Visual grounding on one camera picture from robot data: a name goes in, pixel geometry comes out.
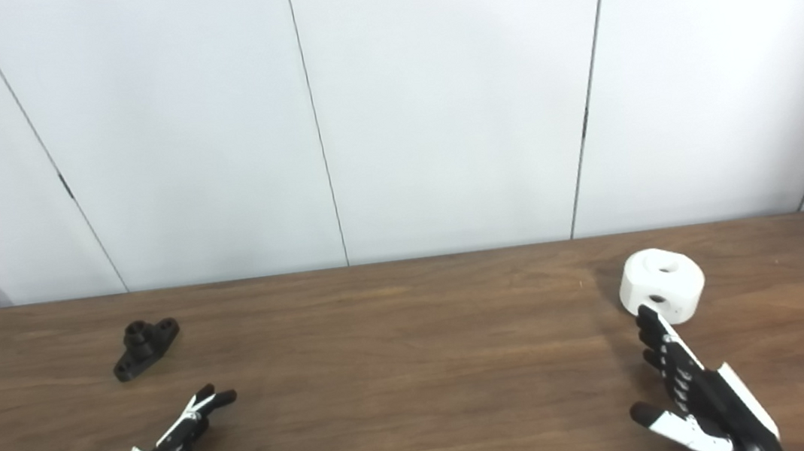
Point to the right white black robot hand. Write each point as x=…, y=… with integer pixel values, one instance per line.
x=701, y=392

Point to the round white piece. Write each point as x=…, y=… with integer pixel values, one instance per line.
x=662, y=283

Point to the black flanged holder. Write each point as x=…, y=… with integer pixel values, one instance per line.
x=143, y=347

